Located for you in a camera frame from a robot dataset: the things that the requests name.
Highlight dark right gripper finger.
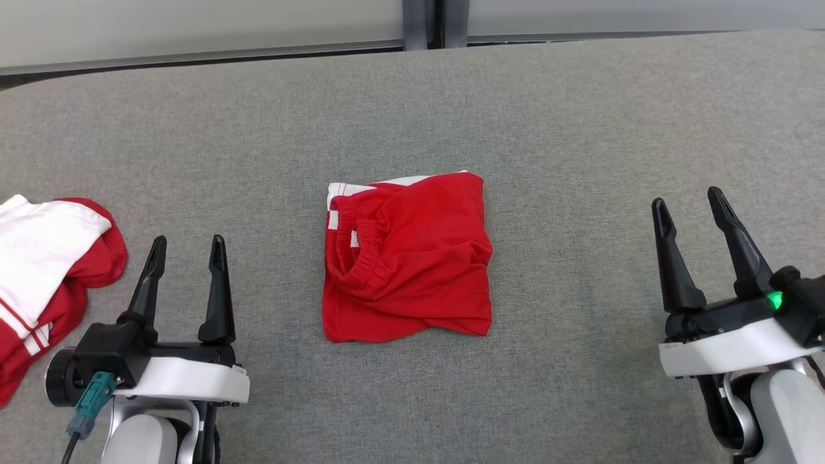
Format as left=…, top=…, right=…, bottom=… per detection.
left=707, top=186, right=774, bottom=298
left=651, top=197, right=707, bottom=314

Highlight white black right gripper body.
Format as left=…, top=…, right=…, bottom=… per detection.
left=659, top=296, right=825, bottom=378

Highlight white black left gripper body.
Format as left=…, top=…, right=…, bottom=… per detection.
left=113, top=342, right=251, bottom=407

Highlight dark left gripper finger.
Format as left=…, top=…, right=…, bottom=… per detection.
left=198, top=235, right=236, bottom=344
left=117, top=235, right=168, bottom=342

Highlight red white basketball jersey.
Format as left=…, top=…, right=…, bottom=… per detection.
left=0, top=195, right=128, bottom=409

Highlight red white basketball shorts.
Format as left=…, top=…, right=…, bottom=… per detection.
left=322, top=170, right=494, bottom=343

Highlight teal plug left camera cable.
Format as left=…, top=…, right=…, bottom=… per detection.
left=61, top=372, right=117, bottom=464

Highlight grey partition post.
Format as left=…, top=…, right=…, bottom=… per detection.
left=403, top=0, right=469, bottom=51

